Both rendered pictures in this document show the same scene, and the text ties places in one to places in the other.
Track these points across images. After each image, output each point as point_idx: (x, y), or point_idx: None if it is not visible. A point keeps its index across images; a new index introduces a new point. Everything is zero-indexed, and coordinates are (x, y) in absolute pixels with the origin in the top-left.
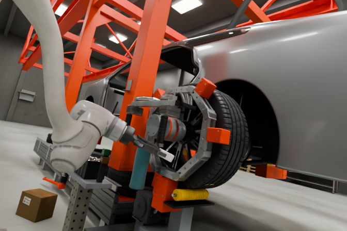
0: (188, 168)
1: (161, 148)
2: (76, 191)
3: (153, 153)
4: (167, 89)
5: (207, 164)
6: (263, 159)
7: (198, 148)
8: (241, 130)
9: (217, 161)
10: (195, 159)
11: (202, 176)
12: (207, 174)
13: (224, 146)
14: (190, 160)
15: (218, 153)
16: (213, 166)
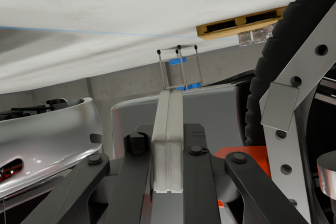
0: (326, 24)
1: None
2: None
3: (61, 181)
4: None
5: (287, 62)
6: (331, 73)
7: (294, 125)
8: None
9: (253, 85)
10: (300, 77)
11: (301, 12)
12: (278, 31)
13: (245, 136)
14: (326, 64)
15: (257, 112)
16: (264, 63)
